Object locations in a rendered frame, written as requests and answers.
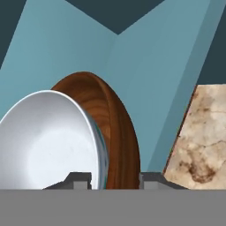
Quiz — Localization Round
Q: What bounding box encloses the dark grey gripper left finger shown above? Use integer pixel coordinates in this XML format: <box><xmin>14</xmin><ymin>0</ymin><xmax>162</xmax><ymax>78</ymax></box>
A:
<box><xmin>42</xmin><ymin>171</ymin><xmax>93</xmax><ymax>191</ymax></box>

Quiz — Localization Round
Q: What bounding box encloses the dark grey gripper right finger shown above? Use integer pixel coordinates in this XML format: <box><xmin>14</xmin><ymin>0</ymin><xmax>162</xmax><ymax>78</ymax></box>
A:
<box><xmin>139</xmin><ymin>172</ymin><xmax>189</xmax><ymax>191</ymax></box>

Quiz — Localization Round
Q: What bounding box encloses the white bowl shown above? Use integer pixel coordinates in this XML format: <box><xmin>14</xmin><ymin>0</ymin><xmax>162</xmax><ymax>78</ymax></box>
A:
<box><xmin>0</xmin><ymin>89</ymin><xmax>110</xmax><ymax>191</ymax></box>

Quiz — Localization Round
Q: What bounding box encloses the brown wooden bowl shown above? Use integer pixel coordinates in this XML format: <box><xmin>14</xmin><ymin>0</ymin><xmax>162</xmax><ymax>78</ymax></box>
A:
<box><xmin>50</xmin><ymin>71</ymin><xmax>141</xmax><ymax>190</ymax></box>

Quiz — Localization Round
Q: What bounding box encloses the teal open cabinet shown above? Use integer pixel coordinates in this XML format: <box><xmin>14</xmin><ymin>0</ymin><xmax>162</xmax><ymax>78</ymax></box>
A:
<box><xmin>0</xmin><ymin>0</ymin><xmax>226</xmax><ymax>177</ymax></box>

